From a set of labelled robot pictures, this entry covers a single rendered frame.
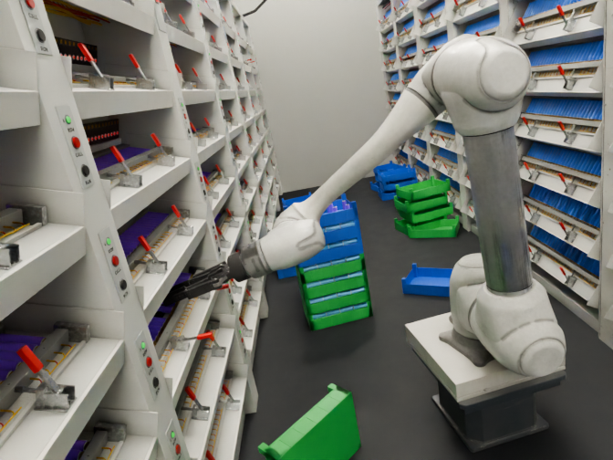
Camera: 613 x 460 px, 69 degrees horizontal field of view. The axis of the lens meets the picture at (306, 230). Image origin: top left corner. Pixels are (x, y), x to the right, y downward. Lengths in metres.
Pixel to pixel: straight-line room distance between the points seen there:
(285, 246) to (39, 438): 0.66
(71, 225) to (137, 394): 0.30
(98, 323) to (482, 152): 0.77
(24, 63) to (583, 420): 1.59
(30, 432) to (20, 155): 0.37
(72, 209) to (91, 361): 0.22
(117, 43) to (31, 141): 0.74
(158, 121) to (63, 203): 0.71
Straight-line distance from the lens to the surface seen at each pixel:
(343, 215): 1.95
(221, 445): 1.41
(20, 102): 0.69
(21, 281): 0.61
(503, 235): 1.05
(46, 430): 0.65
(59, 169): 0.73
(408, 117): 1.09
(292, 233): 1.10
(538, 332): 1.12
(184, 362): 1.06
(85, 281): 0.77
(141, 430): 0.89
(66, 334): 0.79
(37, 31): 0.77
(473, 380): 1.33
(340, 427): 1.41
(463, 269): 1.29
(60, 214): 0.75
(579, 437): 1.59
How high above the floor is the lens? 1.06
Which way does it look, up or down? 17 degrees down
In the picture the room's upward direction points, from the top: 11 degrees counter-clockwise
